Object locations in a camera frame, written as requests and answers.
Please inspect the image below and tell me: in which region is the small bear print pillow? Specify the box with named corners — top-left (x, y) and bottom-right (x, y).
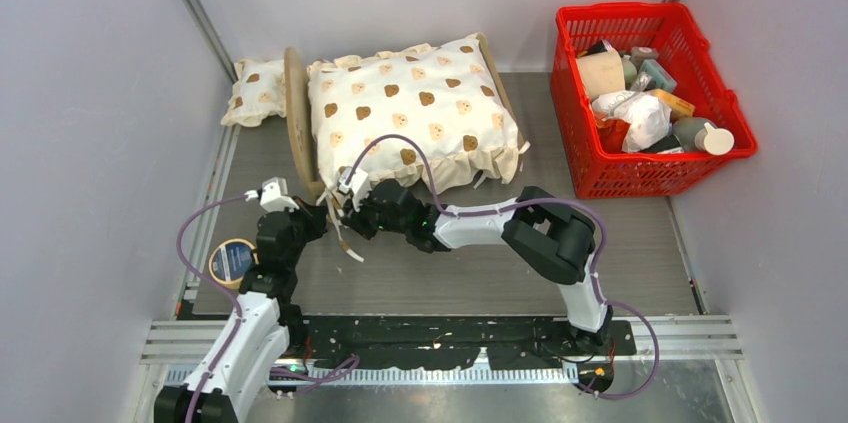
top-left (220, 59), bottom-right (286, 128)

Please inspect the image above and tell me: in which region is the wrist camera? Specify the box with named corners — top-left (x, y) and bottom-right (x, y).
top-left (244, 177), bottom-right (300, 212)
top-left (337, 167), bottom-right (371, 211)

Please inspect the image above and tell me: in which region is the aluminium frame rail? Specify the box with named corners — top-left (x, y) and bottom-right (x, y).
top-left (150, 0), bottom-right (254, 90)

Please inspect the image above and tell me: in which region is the wooden pet bed frame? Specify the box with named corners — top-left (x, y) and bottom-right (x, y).
top-left (282, 32), bottom-right (528, 206)

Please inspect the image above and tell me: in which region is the tape roll with blue core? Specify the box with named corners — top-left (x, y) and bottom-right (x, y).
top-left (207, 238), bottom-right (256, 290)

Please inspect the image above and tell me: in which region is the grey bottle with beige cap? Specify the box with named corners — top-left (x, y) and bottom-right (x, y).
top-left (672, 117), bottom-right (735, 156)

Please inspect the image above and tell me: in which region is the teal box in basket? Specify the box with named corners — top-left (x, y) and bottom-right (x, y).
top-left (640, 59), bottom-right (678, 93)

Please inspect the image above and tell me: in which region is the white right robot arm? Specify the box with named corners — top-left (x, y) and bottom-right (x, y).
top-left (338, 177), bottom-right (613, 354)

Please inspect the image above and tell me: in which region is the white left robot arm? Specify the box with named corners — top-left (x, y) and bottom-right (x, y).
top-left (153, 201), bottom-right (328, 422)

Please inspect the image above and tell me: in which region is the yellow box in basket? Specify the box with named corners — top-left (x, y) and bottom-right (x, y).
top-left (649, 89), bottom-right (696, 122)

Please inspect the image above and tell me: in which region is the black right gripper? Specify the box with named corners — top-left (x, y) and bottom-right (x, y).
top-left (342, 187), bottom-right (410, 242)

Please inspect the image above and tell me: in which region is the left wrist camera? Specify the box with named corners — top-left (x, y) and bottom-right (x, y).
top-left (244, 177), bottom-right (300, 212)

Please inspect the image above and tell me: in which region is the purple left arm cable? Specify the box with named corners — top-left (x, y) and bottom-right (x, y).
top-left (175, 194), bottom-right (362, 423)

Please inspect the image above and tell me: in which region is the red plastic basket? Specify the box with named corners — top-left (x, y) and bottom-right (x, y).
top-left (551, 2), bottom-right (758, 199)

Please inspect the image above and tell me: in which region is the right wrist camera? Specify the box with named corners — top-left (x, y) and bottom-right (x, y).
top-left (337, 167), bottom-right (371, 211)

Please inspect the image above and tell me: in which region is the large bear print cushion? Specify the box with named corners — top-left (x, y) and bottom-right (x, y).
top-left (305, 34), bottom-right (531, 199)

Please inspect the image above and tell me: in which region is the white crumpled bag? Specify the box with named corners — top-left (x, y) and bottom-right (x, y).
top-left (590, 90), bottom-right (671, 153)

